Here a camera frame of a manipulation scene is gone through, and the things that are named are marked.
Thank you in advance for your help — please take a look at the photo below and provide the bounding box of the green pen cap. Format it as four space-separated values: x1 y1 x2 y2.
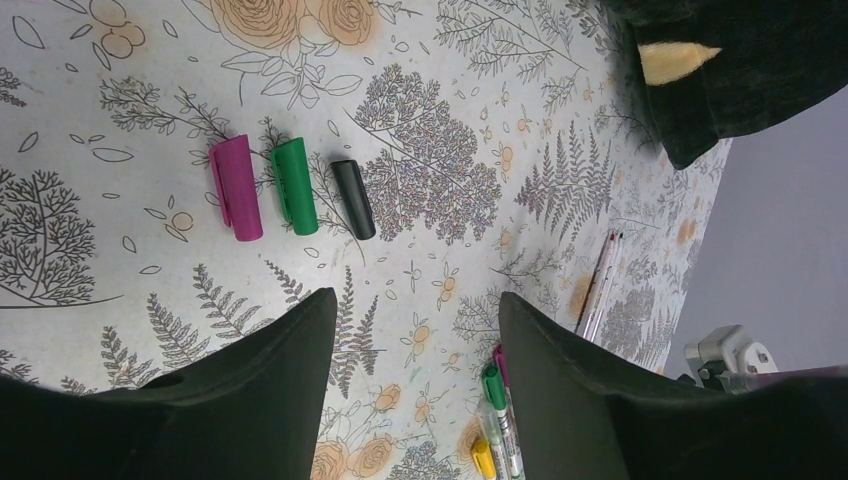
271 137 319 236

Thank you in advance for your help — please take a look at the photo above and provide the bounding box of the black pen cap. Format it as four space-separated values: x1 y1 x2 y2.
330 159 376 240

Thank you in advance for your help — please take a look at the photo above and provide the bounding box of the green cap marker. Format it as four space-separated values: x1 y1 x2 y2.
482 363 524 479

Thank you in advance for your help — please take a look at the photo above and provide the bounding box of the yellow cap marker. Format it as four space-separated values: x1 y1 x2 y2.
471 438 498 480

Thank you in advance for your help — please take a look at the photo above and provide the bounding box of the black floral pillow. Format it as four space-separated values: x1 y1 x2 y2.
604 0 847 170

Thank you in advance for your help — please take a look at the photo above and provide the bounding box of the purple cap marker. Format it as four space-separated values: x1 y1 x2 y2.
492 344 509 389

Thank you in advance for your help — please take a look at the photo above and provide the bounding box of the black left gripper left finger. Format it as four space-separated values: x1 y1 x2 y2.
1 288 337 479

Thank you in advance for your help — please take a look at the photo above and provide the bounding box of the clear cap pen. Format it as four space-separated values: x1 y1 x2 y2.
477 397 511 479

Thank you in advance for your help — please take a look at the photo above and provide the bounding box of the black cap marker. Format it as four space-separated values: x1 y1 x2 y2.
577 230 622 342

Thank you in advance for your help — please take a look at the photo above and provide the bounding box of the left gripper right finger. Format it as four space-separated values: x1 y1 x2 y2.
499 292 847 479

